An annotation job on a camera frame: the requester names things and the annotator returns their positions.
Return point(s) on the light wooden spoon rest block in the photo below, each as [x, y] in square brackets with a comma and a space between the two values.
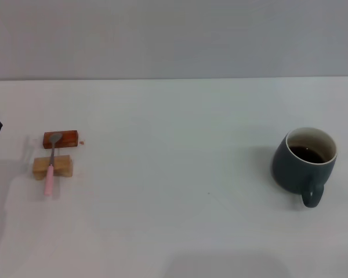
[63, 166]

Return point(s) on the dark grey ceramic coffee cup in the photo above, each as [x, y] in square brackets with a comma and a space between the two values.
[287, 171]

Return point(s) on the dark reddish brown wooden block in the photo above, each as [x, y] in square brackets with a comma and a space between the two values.
[68, 139]

